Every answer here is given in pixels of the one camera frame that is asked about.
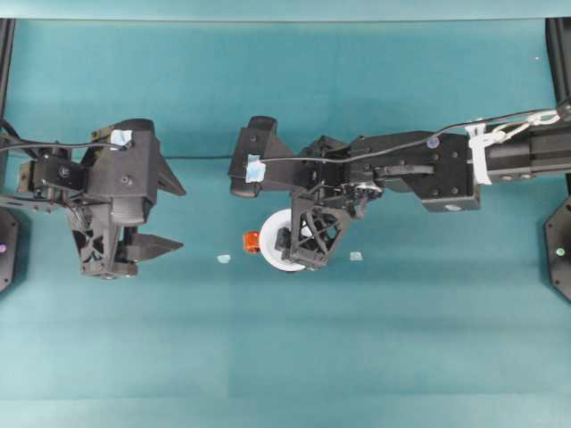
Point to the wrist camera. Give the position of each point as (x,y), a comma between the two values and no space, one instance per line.
(125,178)
(250,138)

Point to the black frame rail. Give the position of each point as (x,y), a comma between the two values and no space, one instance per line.
(560,62)
(5,62)

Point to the blue-green table cloth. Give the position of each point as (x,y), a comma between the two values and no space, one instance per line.
(285,356)

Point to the small white paper scrap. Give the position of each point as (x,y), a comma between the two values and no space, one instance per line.
(224,258)
(355,256)

